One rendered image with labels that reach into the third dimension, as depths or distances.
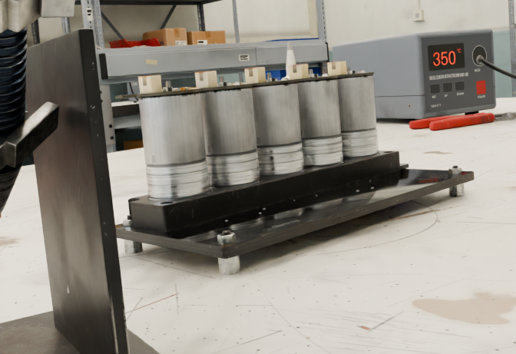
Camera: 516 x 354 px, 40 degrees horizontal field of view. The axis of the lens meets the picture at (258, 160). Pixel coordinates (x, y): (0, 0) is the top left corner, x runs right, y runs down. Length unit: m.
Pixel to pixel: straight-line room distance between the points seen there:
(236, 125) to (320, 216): 0.05
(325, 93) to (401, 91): 0.45
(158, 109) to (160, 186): 0.03
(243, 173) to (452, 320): 0.13
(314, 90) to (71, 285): 0.18
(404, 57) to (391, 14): 5.41
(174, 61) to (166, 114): 2.75
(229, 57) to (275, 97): 2.90
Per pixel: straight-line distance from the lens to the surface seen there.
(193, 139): 0.27
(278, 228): 0.25
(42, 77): 0.17
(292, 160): 0.31
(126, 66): 2.89
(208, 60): 3.12
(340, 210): 0.27
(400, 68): 0.77
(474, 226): 0.28
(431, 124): 0.68
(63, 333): 0.19
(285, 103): 0.31
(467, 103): 0.80
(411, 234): 0.28
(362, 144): 0.35
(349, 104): 0.35
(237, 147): 0.29
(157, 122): 0.27
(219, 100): 0.28
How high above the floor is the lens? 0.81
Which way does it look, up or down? 7 degrees down
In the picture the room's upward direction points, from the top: 5 degrees counter-clockwise
